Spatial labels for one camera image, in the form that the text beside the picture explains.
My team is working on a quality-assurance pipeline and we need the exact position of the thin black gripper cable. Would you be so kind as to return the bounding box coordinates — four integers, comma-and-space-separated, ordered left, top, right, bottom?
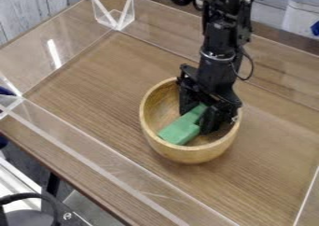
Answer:
231, 47, 254, 82

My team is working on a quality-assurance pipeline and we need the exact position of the blue object at edge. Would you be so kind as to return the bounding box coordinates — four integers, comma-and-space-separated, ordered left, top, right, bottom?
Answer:
0, 86, 16, 149
310, 21, 319, 36

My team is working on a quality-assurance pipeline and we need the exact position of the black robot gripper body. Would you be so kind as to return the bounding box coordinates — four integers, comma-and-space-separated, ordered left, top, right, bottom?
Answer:
178, 51, 243, 118

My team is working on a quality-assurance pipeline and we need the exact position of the grey metal base plate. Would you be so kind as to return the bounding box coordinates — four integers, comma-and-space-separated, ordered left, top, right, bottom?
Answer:
0, 193, 90, 226

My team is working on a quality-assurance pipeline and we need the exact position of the black table leg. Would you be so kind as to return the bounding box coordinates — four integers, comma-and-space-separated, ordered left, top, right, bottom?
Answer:
47, 173, 62, 196

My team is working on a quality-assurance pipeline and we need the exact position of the brown wooden bowl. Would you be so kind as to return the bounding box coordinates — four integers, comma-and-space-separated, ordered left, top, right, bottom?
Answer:
141, 78, 243, 164

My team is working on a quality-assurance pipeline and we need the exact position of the black cable loop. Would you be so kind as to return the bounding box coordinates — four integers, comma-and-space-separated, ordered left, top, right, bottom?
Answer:
0, 191, 59, 226

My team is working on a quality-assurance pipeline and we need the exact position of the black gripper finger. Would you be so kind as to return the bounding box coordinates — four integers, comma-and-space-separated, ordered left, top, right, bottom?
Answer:
198, 104, 233, 135
179, 86, 199, 115

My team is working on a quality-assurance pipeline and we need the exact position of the blue object at left edge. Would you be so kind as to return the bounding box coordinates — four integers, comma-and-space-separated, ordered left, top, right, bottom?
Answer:
0, 86, 16, 149

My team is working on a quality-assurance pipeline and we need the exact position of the white container in background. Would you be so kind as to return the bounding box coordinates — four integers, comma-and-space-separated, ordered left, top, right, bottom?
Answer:
282, 0, 319, 40

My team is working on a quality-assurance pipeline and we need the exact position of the clear acrylic corner bracket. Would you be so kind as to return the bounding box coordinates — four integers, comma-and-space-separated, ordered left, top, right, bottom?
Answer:
91, 0, 135, 32

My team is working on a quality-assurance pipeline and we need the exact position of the blue object at right edge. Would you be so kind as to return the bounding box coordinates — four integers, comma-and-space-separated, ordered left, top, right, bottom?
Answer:
310, 21, 319, 36

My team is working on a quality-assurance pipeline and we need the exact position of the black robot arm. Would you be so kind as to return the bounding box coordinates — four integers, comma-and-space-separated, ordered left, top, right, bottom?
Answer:
171, 0, 254, 134

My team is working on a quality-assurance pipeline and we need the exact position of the clear acrylic enclosure wall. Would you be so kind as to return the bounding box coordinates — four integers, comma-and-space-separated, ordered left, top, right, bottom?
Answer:
0, 0, 319, 226

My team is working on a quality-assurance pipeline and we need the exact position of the green rectangular block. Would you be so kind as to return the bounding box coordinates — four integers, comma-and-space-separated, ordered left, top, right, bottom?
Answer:
158, 104, 207, 146

